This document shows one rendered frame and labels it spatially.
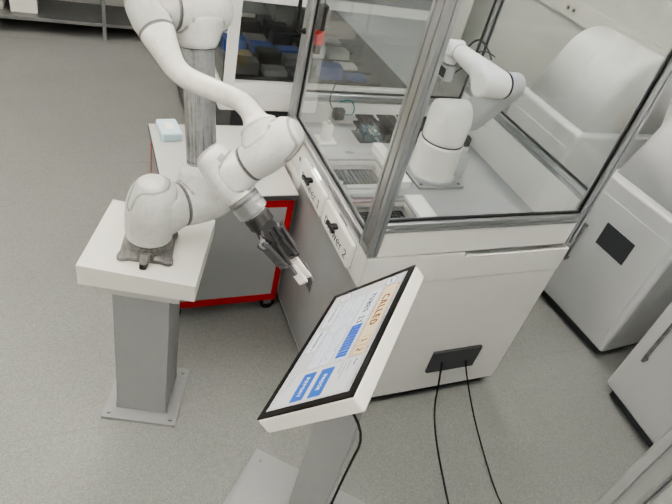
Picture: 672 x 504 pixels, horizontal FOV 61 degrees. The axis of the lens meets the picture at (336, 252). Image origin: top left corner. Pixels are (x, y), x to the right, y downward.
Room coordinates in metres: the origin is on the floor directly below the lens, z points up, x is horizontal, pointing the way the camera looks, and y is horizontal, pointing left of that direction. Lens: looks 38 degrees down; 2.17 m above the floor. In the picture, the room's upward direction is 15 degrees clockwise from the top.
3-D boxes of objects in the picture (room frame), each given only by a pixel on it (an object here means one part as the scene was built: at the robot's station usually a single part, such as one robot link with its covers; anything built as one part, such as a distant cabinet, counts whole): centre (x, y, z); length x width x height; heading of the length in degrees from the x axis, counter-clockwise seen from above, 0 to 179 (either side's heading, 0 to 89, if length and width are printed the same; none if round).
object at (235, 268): (2.25, 0.63, 0.38); 0.62 x 0.58 x 0.76; 30
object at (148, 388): (1.45, 0.63, 0.38); 0.30 x 0.30 x 0.76; 9
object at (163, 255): (1.43, 0.62, 0.86); 0.22 x 0.18 x 0.06; 15
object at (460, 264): (2.25, -0.27, 0.87); 1.02 x 0.95 x 0.14; 30
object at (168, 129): (2.33, 0.92, 0.78); 0.15 x 0.10 x 0.04; 35
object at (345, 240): (1.77, 0.01, 0.87); 0.29 x 0.02 x 0.11; 30
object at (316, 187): (2.05, 0.17, 0.87); 0.29 x 0.02 x 0.11; 30
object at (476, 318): (2.24, -0.27, 0.40); 1.03 x 0.95 x 0.80; 30
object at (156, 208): (1.46, 0.62, 1.00); 0.18 x 0.16 x 0.22; 140
